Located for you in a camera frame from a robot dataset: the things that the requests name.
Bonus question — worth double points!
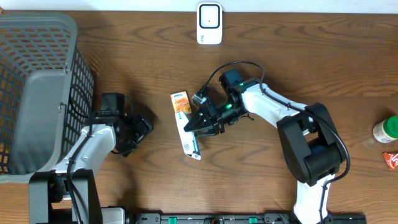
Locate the white green carton box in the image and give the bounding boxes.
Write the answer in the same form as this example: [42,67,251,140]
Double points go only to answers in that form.
[175,111,201,160]

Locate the green lidded white jar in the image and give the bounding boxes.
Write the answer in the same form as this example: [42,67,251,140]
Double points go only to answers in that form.
[373,115,398,143]

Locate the orange snack bar wrapper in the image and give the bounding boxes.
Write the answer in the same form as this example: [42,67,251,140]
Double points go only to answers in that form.
[382,152,398,170]

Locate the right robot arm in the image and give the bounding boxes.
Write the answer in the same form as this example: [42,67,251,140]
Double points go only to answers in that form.
[184,69,351,223]

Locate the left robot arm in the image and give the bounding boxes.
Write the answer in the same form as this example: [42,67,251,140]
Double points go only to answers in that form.
[29,92,154,223]

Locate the white barcode scanner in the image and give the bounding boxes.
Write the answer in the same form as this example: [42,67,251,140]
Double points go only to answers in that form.
[197,2,223,45]

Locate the orange tissue pack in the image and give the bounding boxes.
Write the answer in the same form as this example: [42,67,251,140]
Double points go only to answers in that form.
[170,91,192,114]

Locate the dark grey mesh basket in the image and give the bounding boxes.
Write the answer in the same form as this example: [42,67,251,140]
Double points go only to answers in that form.
[1,12,95,183]

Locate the black camera cable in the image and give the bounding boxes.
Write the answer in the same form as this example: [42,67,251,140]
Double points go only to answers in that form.
[201,60,351,224]

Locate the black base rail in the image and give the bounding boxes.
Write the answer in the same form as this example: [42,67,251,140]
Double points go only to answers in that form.
[134,212,367,224]

